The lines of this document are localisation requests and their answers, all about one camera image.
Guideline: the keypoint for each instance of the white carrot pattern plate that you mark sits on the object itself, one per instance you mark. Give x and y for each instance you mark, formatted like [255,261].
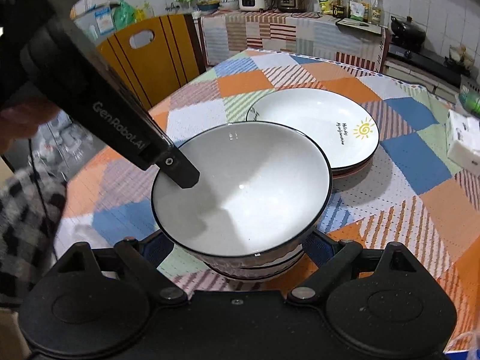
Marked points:
[351,171]

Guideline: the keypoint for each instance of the black wok with lid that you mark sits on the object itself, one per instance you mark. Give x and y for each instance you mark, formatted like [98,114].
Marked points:
[406,34]

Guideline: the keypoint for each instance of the white bowl black rim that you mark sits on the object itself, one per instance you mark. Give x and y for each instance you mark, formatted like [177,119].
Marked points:
[262,186]

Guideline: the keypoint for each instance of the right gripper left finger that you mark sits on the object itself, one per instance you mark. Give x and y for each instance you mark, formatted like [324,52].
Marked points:
[142,259]

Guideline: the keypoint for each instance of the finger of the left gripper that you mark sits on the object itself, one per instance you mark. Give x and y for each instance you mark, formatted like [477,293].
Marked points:
[178,168]

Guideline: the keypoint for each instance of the person's left hand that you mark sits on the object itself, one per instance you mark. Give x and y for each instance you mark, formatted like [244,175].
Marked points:
[23,120]

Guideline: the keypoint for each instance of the patchwork counter cloth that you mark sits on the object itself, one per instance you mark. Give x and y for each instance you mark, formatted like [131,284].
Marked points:
[227,33]

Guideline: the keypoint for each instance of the green plastic bag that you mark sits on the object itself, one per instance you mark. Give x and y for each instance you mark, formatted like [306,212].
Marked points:
[123,15]

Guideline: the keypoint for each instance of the silver refrigerator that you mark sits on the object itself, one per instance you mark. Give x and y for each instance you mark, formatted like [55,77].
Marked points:
[95,20]

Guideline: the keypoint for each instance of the white sun plate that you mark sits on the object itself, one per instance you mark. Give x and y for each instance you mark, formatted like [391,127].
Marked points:
[343,129]

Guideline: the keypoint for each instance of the white tissue pack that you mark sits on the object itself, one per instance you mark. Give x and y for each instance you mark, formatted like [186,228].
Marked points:
[462,133]

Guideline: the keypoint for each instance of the black gas stove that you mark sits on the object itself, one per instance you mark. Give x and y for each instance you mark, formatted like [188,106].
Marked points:
[429,62]

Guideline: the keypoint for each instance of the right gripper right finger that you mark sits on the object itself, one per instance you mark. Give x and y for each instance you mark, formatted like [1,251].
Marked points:
[334,261]

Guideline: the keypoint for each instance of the cutting board with knife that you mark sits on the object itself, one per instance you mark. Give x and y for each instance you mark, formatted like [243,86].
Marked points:
[356,24]

